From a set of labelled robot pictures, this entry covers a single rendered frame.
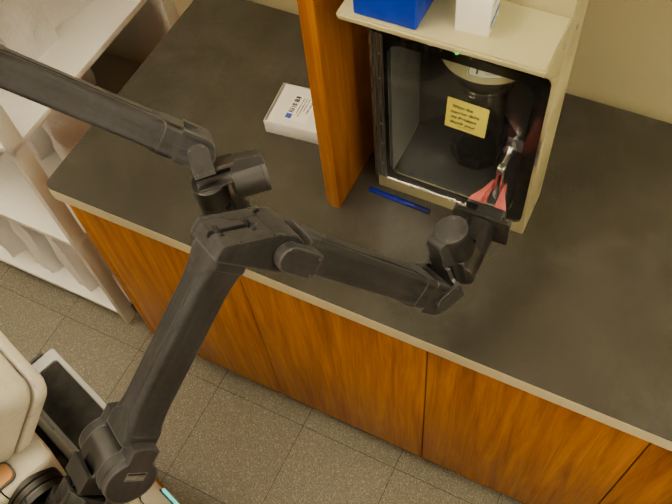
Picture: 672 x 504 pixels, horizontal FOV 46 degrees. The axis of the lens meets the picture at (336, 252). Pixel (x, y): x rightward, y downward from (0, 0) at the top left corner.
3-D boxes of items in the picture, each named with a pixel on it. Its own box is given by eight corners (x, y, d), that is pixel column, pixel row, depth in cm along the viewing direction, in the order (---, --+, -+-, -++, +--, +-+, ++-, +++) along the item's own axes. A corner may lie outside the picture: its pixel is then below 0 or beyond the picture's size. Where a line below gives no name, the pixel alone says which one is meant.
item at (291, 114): (285, 93, 184) (283, 81, 180) (349, 108, 180) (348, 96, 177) (265, 131, 178) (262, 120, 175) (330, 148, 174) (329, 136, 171)
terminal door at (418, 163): (381, 172, 164) (374, 26, 130) (521, 221, 155) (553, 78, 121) (379, 175, 163) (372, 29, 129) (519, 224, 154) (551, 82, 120)
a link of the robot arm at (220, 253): (197, 186, 99) (234, 226, 93) (277, 205, 109) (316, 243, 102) (69, 455, 112) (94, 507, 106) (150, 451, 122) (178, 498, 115)
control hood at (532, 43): (369, 14, 128) (366, -37, 120) (562, 68, 119) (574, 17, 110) (338, 61, 123) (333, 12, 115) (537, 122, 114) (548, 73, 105)
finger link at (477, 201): (483, 166, 139) (463, 207, 135) (521, 178, 137) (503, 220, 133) (480, 188, 145) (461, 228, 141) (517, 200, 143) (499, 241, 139)
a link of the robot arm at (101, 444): (60, 476, 111) (73, 504, 107) (91, 420, 108) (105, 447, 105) (117, 475, 117) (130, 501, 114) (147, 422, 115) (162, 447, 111)
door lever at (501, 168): (511, 180, 144) (498, 175, 145) (518, 147, 136) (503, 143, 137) (501, 202, 142) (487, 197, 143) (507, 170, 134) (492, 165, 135)
